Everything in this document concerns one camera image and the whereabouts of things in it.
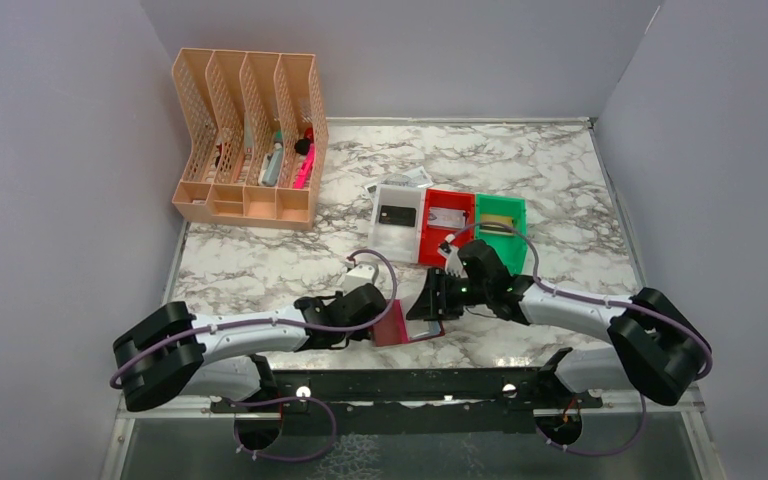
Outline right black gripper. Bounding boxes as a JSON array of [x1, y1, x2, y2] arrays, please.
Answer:
[[406, 265, 491, 321]]

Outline red leather card holder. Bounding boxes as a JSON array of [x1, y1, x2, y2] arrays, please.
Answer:
[[371, 300, 445, 348]]

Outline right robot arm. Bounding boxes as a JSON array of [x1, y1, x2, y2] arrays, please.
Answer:
[[405, 240, 712, 407]]

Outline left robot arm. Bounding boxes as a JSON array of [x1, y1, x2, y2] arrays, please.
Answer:
[[109, 283, 394, 412]]

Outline silver credit card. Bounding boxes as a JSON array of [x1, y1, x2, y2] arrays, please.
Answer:
[[427, 207, 468, 230]]

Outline black credit card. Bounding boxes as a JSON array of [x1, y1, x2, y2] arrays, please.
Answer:
[[377, 205, 417, 228]]

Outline gold credit card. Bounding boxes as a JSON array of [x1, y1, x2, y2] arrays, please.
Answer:
[[480, 214, 516, 235]]

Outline red plastic bin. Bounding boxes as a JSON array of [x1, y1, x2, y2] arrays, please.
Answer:
[[418, 188, 475, 267]]

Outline white plastic bin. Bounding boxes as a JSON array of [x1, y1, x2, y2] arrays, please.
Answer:
[[367, 184, 426, 263]]

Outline green plastic bin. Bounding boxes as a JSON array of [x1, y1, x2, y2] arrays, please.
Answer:
[[475, 194, 527, 274]]

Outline paper receipts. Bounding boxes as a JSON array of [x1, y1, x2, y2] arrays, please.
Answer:
[[362, 166, 434, 198]]

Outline pink highlighter pen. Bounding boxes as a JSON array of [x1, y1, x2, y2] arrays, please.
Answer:
[[293, 138, 316, 189]]

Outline grey green marker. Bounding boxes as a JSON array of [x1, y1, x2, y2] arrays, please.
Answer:
[[259, 131, 284, 187]]

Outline peach plastic file organizer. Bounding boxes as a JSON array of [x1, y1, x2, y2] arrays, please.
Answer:
[[172, 48, 329, 230]]

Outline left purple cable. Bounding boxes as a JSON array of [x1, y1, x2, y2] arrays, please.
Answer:
[[108, 248, 400, 390]]

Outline purple cable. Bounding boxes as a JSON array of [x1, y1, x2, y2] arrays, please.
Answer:
[[108, 248, 400, 390], [446, 221, 715, 382]]

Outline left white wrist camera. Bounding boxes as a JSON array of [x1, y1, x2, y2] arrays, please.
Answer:
[[341, 262, 379, 293]]

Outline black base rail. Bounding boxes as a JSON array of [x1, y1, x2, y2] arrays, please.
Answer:
[[210, 349, 602, 436]]

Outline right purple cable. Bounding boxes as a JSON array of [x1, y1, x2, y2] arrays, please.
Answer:
[[446, 221, 715, 382]]

